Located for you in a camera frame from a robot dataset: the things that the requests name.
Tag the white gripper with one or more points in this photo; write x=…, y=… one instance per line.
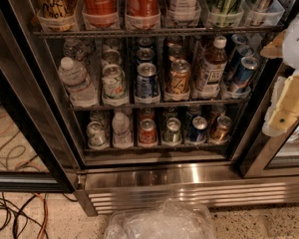
x=297, y=47

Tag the blue pepsi can front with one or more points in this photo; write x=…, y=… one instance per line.
x=147, y=85

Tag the blue pepsi can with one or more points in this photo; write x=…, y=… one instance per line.
x=145, y=55
x=145, y=42
x=147, y=85

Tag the blue red bull can front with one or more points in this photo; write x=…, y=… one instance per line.
x=243, y=74

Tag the blue red bull can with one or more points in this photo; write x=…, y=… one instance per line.
x=243, y=74
x=240, y=52
x=237, y=39

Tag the blue red bull can rear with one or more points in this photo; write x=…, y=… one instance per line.
x=237, y=39

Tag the right glass fridge door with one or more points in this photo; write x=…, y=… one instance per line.
x=262, y=155

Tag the glass fridge door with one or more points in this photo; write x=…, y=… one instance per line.
x=262, y=155
x=34, y=97

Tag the silver green can top right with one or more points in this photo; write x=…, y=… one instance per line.
x=257, y=11

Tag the silver green can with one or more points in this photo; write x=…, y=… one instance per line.
x=97, y=137
x=257, y=11

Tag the bronze can bottom shelf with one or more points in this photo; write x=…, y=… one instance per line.
x=221, y=129

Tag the green striped can top shelf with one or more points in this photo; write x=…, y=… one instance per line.
x=224, y=13

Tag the orange lacroix can front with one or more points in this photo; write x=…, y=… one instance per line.
x=178, y=77

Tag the orange lacroix can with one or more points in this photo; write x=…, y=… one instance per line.
x=178, y=77
x=173, y=41
x=175, y=53

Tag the blue can bottom shelf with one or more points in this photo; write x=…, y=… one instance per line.
x=197, y=130

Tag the orange lacroix can rear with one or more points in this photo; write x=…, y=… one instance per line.
x=173, y=41

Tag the white label bottle top shelf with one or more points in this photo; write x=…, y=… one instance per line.
x=181, y=10

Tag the blue pepsi can rear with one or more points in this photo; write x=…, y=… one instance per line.
x=145, y=42

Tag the red can bottom shelf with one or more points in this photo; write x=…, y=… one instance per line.
x=147, y=133

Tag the right coca-cola can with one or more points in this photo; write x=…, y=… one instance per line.
x=143, y=13

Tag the coca-cola can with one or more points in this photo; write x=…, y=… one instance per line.
x=101, y=13
x=143, y=13

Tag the white green can front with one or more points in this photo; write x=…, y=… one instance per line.
x=113, y=81

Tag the white green can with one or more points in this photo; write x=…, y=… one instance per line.
x=110, y=57
x=111, y=44
x=113, y=81

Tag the white green can rear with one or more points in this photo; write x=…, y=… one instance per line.
x=111, y=44

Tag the left coca-cola can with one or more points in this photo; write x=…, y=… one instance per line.
x=101, y=13

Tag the silver green can bottom left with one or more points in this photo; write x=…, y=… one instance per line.
x=97, y=137

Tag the stainless fridge base grille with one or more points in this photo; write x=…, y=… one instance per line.
x=108, y=190

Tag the front water bottle middle shelf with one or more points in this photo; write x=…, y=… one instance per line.
x=78, y=83

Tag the rear water bottle middle shelf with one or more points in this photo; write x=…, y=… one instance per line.
x=75, y=49

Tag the yellow lacroix can top shelf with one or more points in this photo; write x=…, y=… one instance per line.
x=55, y=14

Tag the left glass fridge door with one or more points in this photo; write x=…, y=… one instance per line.
x=34, y=97

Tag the amber tea bottle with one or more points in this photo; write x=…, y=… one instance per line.
x=211, y=66

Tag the clear plastic bag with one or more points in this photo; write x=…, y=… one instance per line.
x=171, y=220

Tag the top wire shelf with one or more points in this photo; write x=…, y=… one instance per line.
x=157, y=32

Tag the wire shelf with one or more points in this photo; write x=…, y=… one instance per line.
x=157, y=32
x=160, y=105

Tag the middle wire shelf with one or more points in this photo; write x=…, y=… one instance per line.
x=160, y=105

